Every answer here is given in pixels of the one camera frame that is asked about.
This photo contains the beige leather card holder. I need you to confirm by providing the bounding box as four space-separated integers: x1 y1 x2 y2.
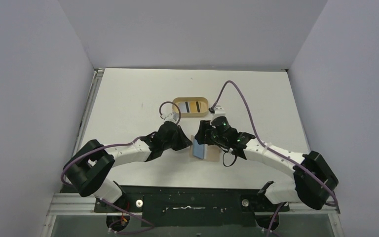
189 135 222 162

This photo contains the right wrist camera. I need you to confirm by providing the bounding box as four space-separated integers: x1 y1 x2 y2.
209 106 226 120

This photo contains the oval wooden tray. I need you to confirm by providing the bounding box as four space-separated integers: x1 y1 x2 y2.
172 97 209 118

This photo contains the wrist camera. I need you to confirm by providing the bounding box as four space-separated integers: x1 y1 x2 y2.
209 106 226 120
160 112 180 121

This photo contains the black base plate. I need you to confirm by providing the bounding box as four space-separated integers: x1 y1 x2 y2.
92 186 290 232

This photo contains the aluminium frame rail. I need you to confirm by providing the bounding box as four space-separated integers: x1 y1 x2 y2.
41 190 344 237

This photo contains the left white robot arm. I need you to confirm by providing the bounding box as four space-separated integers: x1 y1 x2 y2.
61 121 192 202

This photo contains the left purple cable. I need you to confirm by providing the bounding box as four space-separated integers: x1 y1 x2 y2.
60 101 182 235

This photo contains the black looped cable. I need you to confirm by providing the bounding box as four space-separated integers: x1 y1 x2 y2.
222 151 238 168

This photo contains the white striped card in tray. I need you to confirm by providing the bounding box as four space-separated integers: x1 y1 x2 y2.
178 101 190 113

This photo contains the yellow striped card in tray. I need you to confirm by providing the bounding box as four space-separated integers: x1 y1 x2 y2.
189 101 201 113

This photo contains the left side aluminium rail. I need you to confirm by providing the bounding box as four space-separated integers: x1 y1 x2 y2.
72 68 105 156

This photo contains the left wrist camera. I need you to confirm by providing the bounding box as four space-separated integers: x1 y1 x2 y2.
160 112 180 121

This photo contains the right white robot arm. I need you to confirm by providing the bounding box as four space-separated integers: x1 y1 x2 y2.
195 116 339 210

